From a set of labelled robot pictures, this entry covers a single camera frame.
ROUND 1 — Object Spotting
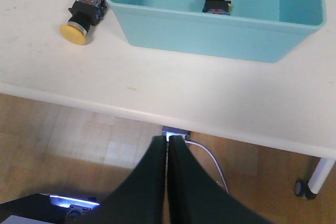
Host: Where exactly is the white table leg with caster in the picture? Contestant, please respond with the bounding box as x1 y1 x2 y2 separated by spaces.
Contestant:
294 158 335 200

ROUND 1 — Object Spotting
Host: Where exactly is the black device with blue light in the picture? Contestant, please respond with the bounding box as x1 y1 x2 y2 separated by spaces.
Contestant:
1 194 100 223

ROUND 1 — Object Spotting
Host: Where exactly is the yellow button lying front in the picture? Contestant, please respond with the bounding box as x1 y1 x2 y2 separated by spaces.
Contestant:
59 0 107 45

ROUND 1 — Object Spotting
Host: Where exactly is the light blue plastic box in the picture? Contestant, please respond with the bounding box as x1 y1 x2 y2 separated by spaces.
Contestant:
107 0 326 63

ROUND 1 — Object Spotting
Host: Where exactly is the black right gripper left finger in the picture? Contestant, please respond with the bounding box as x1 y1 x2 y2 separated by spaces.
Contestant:
76 136 167 223

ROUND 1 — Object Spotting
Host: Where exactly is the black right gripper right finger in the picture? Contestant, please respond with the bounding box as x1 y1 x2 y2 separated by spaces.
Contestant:
167 135 269 223

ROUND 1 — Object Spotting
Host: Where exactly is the grey bracket under table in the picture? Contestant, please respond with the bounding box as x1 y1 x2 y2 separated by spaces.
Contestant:
162 126 191 141

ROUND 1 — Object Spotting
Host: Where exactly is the white cable under table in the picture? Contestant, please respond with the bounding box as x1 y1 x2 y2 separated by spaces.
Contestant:
185 140 229 195

